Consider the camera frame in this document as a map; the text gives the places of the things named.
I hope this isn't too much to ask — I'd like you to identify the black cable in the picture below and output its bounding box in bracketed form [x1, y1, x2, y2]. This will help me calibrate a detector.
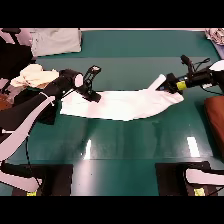
[24, 135, 45, 188]
[193, 57, 212, 73]

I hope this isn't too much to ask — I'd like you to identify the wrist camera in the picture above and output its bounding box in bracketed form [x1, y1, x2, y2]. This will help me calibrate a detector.
[82, 65, 102, 92]
[180, 54, 196, 80]

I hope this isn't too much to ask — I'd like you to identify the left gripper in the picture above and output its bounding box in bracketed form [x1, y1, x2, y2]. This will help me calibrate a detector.
[77, 83, 102, 104]

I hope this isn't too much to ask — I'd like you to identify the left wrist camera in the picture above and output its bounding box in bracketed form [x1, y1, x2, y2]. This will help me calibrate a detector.
[82, 65, 102, 92]

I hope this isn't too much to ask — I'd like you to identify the heap of clothes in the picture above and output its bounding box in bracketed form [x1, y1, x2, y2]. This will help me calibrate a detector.
[204, 28, 224, 46]

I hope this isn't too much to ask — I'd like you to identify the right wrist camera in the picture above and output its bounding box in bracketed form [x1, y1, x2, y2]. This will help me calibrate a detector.
[180, 54, 196, 80]

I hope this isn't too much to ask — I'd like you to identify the brown garment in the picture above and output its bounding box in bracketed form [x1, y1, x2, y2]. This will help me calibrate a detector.
[203, 95, 224, 162]

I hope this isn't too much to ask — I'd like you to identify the cream garment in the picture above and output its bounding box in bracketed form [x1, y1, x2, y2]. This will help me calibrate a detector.
[10, 63, 61, 90]

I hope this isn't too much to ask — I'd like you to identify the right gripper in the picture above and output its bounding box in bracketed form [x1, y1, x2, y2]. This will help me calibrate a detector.
[159, 72, 180, 95]

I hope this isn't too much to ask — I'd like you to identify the white shirt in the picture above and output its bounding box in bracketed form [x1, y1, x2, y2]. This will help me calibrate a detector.
[59, 73, 185, 122]

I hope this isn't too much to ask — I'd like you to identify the grey garment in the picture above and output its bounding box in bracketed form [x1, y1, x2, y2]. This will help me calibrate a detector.
[29, 28, 83, 58]

